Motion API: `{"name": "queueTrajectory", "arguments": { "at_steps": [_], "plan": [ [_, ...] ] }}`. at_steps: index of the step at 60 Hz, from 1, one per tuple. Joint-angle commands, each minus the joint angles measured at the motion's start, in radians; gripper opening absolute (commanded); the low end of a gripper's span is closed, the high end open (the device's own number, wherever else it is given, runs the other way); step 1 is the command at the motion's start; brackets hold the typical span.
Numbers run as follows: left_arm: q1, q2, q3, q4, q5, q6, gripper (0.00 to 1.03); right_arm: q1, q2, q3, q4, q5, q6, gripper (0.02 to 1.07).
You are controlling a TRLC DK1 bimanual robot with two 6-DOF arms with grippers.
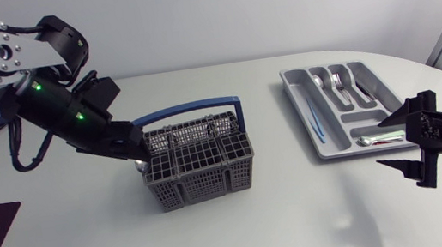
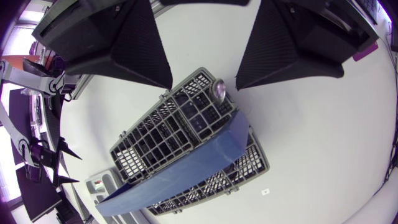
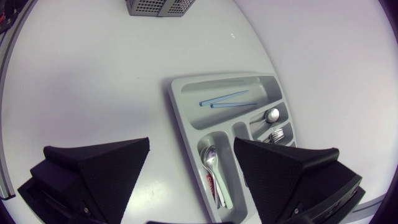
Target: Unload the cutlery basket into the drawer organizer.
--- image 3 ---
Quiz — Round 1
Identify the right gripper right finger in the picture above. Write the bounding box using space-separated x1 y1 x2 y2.
233 137 366 224

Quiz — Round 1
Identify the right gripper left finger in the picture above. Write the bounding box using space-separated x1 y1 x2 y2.
17 137 151 224

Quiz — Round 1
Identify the grey cutlery tray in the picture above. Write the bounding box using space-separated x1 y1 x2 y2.
167 72 298 224

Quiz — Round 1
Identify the grey cutlery basket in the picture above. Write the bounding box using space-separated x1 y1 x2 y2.
125 0 197 17

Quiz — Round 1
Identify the steel fork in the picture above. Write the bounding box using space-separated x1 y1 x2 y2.
263 128 285 145

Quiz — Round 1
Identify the pale plastic spoon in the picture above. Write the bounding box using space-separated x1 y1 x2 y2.
213 161 234 210

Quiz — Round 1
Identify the large steel spoon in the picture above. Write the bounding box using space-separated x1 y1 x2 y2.
249 107 281 132

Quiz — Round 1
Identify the small steel spoon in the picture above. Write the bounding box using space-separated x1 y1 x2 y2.
200 144 222 210

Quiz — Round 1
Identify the blue chopstick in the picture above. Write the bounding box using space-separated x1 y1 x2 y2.
199 90 251 107
210 101 258 109

